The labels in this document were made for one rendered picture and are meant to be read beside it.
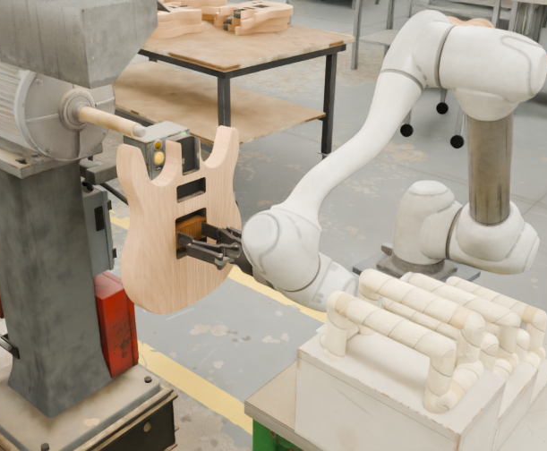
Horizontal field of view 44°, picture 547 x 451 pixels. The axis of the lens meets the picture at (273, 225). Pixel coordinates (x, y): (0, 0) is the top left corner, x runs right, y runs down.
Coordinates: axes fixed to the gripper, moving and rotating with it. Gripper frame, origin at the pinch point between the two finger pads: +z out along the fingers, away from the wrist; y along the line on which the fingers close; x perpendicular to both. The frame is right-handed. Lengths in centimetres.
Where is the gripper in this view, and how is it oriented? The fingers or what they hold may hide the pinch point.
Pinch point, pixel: (192, 234)
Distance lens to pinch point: 153.0
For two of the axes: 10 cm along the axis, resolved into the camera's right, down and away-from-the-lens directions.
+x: 0.5, -9.1, -4.0
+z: -7.9, -2.8, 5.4
